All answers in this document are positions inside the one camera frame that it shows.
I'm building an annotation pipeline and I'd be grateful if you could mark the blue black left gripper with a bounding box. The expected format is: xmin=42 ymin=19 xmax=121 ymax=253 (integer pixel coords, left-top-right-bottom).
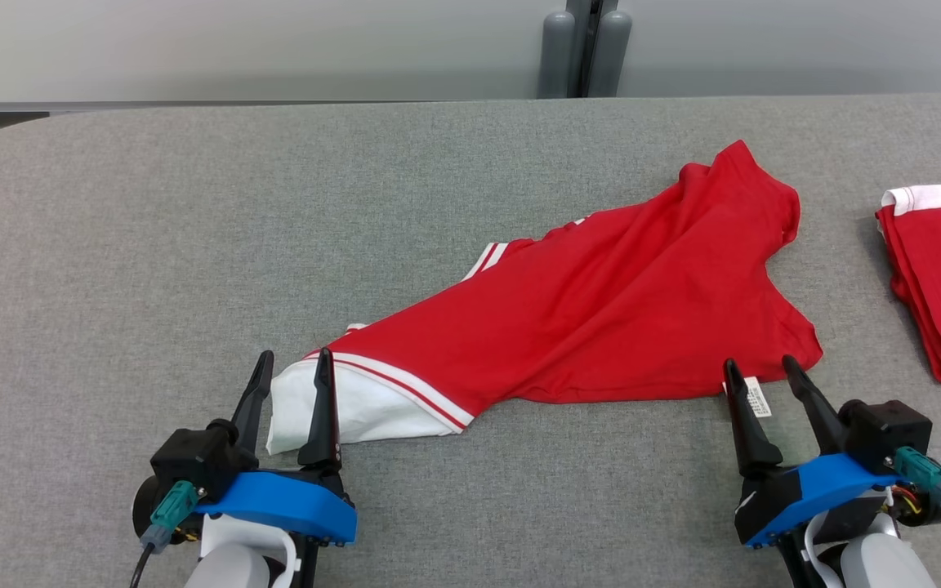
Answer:
xmin=193 ymin=347 xmax=357 ymax=588

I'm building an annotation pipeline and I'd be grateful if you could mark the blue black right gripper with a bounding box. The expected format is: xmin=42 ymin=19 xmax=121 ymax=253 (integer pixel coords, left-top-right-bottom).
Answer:
xmin=722 ymin=354 xmax=900 ymax=548

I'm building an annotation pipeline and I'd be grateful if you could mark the red jersey with number 23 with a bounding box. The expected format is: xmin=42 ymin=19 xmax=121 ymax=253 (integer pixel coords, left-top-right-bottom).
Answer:
xmin=266 ymin=140 xmax=824 ymax=456

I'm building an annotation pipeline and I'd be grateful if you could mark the teal right camera cable connector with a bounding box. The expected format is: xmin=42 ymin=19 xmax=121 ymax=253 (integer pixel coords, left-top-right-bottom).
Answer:
xmin=893 ymin=447 xmax=941 ymax=508

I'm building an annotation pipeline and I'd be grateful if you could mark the teal camera cable connector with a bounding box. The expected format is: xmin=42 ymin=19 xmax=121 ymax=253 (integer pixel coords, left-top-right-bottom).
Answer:
xmin=893 ymin=447 xmax=941 ymax=508
xmin=141 ymin=480 xmax=200 ymax=553

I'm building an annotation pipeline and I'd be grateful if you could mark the teal left camera cable connector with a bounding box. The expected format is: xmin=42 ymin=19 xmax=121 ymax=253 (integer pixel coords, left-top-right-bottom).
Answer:
xmin=141 ymin=480 xmax=200 ymax=553

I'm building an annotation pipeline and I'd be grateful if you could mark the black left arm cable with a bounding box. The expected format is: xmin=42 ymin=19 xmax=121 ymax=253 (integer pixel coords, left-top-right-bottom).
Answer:
xmin=128 ymin=543 xmax=154 ymax=588

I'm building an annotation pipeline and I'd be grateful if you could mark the grey rounded post cap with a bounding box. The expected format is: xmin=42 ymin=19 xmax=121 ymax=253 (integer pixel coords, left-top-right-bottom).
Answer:
xmin=537 ymin=11 xmax=577 ymax=100

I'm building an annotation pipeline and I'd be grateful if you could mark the grey metal partition post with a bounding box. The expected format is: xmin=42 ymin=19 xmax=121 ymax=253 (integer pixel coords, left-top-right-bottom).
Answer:
xmin=566 ymin=0 xmax=620 ymax=98

